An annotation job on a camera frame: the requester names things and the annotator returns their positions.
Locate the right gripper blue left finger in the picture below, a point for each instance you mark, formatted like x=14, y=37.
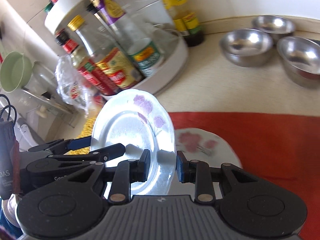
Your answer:
x=144, y=166

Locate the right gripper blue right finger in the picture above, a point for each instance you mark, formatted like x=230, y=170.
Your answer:
x=182, y=168

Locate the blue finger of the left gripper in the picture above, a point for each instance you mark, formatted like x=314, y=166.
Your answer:
x=100, y=155
x=62, y=146

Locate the floral white plate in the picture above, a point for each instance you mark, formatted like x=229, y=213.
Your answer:
x=137, y=120
x=198, y=144

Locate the steel bowl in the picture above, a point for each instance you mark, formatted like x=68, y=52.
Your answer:
x=276, y=26
x=300, y=60
x=247, y=47

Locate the steel bowl back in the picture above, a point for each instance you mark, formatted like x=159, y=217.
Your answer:
x=276, y=26

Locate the yellow chenille mat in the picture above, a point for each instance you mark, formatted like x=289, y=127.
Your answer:
x=86, y=131

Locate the clear plastic bag with packets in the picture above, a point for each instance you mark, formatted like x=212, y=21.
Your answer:
x=74, y=89

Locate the glass pot lid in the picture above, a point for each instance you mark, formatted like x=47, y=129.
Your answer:
x=43, y=80

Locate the red label sesame oil bottle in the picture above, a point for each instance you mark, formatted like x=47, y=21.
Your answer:
x=83, y=63

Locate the yellow cap vinegar bottle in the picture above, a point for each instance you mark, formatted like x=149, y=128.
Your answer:
x=106, y=54

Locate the red cloth mat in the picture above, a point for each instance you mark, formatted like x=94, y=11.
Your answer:
x=281, y=148

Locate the purple label soy sauce bottle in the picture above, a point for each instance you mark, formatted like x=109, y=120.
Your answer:
x=138, y=45

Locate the white rotating condiment rack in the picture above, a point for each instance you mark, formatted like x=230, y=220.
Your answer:
x=174, y=60

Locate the green yellow label oil bottle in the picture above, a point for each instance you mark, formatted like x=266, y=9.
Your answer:
x=185, y=21

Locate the grey white folding handle tool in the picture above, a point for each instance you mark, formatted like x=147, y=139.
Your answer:
x=26, y=136

